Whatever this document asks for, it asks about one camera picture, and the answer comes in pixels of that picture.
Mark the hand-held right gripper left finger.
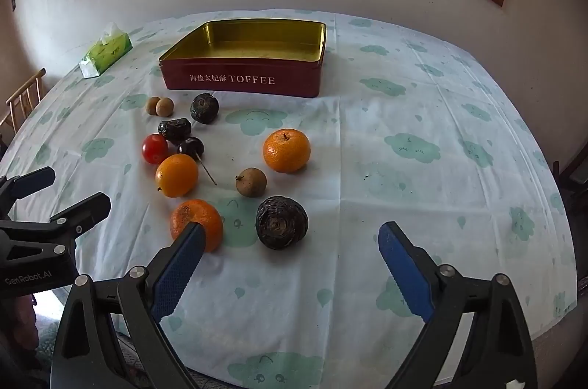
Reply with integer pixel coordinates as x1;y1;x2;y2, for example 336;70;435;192
50;222;206;389

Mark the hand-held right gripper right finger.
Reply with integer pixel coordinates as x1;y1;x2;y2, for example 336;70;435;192
377;221;538;389

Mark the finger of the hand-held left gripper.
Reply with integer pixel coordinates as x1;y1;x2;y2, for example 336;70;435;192
0;167;56;215
0;192;112;255

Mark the mandarin with brown blemish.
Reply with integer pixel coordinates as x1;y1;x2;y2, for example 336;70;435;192
170;199;224;253

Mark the red cherry tomato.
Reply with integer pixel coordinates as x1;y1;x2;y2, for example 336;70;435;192
142;134;169;165

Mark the smooth orange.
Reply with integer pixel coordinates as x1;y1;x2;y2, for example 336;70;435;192
155;153;199;197

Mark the large dark passion fruit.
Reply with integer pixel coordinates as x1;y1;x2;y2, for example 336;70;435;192
255;195;309;251

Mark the dark wrinkled date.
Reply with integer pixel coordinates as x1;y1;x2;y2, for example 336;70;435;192
158;118;192;143

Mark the large brown longan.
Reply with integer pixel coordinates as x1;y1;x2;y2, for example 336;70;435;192
236;168;268;198

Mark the dark cherry with stem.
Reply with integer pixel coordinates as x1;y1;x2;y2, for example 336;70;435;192
177;137;218;186

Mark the small dark passion fruit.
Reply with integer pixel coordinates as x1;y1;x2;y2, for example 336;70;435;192
190;93;220;125

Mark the mandarin with stem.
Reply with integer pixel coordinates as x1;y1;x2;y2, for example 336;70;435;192
263;129;312;174

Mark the red tin box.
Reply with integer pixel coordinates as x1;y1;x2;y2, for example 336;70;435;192
158;19;327;98

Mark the person's left hand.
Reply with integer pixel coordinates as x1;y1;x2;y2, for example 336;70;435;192
14;293;40;353

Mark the cloud print tablecloth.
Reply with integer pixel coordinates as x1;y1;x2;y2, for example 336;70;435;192
0;9;578;389

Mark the light wooden chair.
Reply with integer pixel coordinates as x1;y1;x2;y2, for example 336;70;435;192
0;68;47;133

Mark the green tissue pack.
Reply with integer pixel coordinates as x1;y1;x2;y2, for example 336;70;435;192
79;23;133;78

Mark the dark wooden chair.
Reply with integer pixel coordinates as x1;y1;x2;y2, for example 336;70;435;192
553;150;588;215

